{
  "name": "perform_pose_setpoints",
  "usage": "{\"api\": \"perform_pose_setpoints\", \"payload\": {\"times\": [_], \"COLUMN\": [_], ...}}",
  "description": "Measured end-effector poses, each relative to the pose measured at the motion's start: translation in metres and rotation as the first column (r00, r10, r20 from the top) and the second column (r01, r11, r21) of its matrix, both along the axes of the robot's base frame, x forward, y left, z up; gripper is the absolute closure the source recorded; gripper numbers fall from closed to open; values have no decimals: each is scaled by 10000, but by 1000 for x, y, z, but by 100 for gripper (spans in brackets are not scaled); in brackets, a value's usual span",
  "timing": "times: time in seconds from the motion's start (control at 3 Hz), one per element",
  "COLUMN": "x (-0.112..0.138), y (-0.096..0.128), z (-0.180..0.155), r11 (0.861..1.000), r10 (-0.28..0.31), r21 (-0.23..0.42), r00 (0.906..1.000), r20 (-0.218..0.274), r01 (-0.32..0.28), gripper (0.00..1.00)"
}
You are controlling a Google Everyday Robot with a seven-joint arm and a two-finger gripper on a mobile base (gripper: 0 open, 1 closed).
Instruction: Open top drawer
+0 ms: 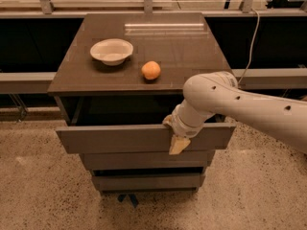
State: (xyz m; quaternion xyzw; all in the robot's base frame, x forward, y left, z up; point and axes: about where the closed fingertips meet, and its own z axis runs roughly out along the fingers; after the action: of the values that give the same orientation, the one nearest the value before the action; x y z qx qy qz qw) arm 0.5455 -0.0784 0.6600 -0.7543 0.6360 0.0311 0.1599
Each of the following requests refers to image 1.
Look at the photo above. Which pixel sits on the grey bottom drawer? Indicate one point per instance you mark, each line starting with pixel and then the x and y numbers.
pixel 143 183

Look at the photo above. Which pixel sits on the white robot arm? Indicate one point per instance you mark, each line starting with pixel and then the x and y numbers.
pixel 206 95

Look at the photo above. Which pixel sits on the grey top drawer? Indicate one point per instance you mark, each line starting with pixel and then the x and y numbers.
pixel 109 124

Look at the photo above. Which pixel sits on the grey drawer cabinet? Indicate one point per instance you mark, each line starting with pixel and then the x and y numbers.
pixel 181 43

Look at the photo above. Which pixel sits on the blue tape cross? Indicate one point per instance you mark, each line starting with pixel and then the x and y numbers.
pixel 132 198

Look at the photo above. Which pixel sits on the grey drawer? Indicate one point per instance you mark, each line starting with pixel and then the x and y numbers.
pixel 109 124
pixel 146 160
pixel 143 183

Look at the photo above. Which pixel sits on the orange fruit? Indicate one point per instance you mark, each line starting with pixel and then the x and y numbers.
pixel 151 70

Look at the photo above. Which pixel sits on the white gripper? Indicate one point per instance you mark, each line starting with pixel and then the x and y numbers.
pixel 180 126

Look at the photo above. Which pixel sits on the grey middle drawer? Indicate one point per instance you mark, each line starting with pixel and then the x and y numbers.
pixel 146 160

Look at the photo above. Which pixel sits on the white bowl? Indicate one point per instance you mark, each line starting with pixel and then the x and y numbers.
pixel 111 52

